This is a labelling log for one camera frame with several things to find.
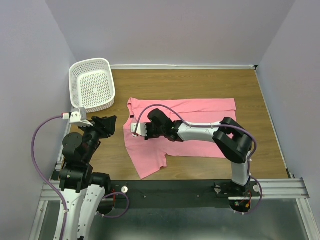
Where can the aluminium front rail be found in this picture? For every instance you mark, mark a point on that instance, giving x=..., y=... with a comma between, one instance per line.
x=269, y=189

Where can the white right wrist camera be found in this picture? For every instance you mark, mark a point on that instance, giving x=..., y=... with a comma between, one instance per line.
x=138, y=129

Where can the pink t-shirt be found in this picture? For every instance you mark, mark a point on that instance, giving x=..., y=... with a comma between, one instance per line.
x=149, y=156

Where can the aluminium rail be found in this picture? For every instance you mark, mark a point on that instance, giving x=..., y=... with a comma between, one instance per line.
x=60, y=158
x=269, y=189

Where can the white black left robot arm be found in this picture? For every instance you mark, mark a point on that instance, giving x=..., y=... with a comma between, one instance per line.
x=82, y=189

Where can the white perforated plastic basket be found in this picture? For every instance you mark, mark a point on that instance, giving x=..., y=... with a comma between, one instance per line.
x=91, y=85

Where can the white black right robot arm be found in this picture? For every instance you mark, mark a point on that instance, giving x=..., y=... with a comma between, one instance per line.
x=232, y=140

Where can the aluminium left side rail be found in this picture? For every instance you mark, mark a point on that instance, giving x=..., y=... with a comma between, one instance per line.
x=60, y=158

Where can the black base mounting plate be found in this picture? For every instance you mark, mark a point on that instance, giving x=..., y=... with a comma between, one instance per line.
x=177, y=194

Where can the white table edge strip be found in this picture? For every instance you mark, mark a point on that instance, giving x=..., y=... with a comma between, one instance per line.
x=180, y=67

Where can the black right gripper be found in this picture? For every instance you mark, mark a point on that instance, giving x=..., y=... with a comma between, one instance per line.
x=148, y=136

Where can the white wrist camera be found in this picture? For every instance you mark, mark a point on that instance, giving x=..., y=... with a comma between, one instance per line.
x=138, y=129
x=78, y=117

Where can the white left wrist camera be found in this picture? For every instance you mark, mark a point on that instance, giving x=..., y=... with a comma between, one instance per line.
x=78, y=117

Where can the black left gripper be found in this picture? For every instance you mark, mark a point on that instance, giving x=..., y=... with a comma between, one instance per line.
x=105, y=125

